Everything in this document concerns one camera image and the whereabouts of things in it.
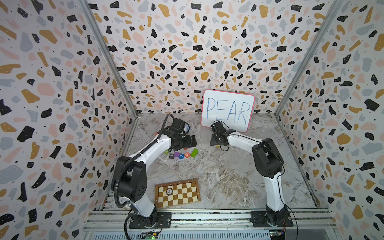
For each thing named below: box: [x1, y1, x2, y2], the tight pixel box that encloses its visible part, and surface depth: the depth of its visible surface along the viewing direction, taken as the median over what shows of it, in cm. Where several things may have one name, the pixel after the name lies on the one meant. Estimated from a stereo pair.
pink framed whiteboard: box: [201, 89, 255, 133], surface depth 106 cm
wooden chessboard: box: [155, 178, 201, 209], surface depth 81 cm
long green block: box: [190, 148, 199, 158], surface depth 102 cm
